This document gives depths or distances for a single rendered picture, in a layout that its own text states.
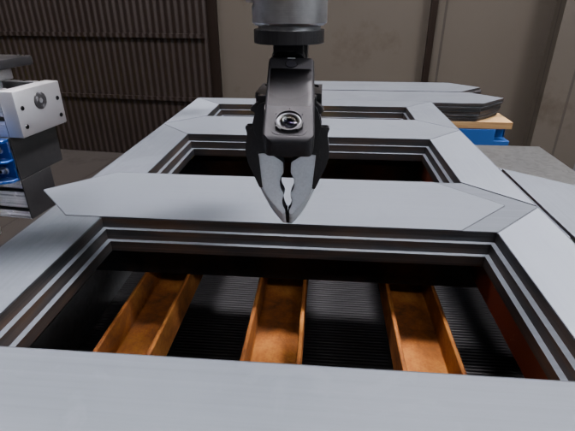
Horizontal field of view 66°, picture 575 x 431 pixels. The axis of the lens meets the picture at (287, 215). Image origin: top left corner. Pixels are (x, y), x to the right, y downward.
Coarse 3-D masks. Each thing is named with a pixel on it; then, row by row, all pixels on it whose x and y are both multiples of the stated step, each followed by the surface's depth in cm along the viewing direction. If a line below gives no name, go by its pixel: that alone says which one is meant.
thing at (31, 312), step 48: (192, 144) 104; (240, 144) 103; (336, 144) 102; (384, 144) 101; (432, 144) 97; (480, 192) 72; (96, 240) 61; (144, 240) 64; (192, 240) 64; (240, 240) 63; (288, 240) 62; (336, 240) 62; (384, 240) 61; (432, 240) 61; (480, 240) 61; (48, 288) 51; (528, 288) 50; (0, 336) 44; (528, 336) 47
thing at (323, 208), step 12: (324, 180) 77; (336, 180) 77; (324, 192) 72; (336, 192) 72; (312, 204) 68; (324, 204) 68; (336, 204) 68; (300, 216) 64; (312, 216) 64; (324, 216) 64; (336, 216) 64
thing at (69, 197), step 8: (104, 176) 78; (112, 176) 78; (72, 184) 75; (80, 184) 75; (88, 184) 75; (96, 184) 75; (64, 192) 72; (72, 192) 72; (80, 192) 72; (88, 192) 72; (56, 200) 69; (64, 200) 69; (72, 200) 69; (80, 200) 69; (64, 208) 67; (72, 208) 67
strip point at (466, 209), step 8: (440, 184) 75; (440, 192) 72; (448, 192) 72; (456, 192) 72; (464, 192) 72; (448, 200) 69; (456, 200) 69; (464, 200) 69; (472, 200) 69; (480, 200) 69; (488, 200) 69; (448, 208) 67; (456, 208) 67; (464, 208) 67; (472, 208) 67; (480, 208) 67; (488, 208) 67; (496, 208) 67; (456, 216) 64; (464, 216) 64; (472, 216) 64; (480, 216) 64; (464, 224) 62; (472, 224) 62
